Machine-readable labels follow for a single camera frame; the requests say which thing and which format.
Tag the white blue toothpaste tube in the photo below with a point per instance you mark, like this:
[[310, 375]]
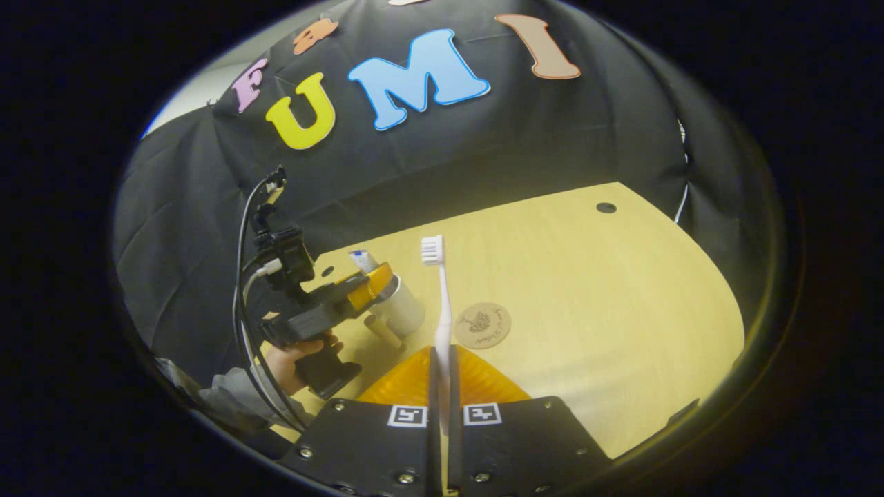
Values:
[[362, 261]]

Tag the round wooden coaster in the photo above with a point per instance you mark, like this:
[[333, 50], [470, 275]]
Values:
[[483, 325]]

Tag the black backdrop cloth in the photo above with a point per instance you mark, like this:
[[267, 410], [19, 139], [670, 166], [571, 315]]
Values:
[[483, 152]]

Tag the white toothbrush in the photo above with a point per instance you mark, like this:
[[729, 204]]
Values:
[[443, 324]]

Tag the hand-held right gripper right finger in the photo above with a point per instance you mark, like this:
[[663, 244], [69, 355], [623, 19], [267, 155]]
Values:
[[525, 442]]

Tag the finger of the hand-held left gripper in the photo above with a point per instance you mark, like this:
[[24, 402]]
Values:
[[369, 286]]

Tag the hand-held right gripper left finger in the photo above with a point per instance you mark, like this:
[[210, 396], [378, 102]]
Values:
[[366, 449]]

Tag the white cup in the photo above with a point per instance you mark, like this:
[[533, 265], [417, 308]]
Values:
[[400, 310]]

